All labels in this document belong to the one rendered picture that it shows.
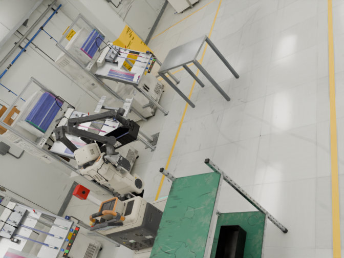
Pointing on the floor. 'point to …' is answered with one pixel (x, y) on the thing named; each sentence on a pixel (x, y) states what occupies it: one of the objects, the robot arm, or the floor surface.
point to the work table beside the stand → (187, 52)
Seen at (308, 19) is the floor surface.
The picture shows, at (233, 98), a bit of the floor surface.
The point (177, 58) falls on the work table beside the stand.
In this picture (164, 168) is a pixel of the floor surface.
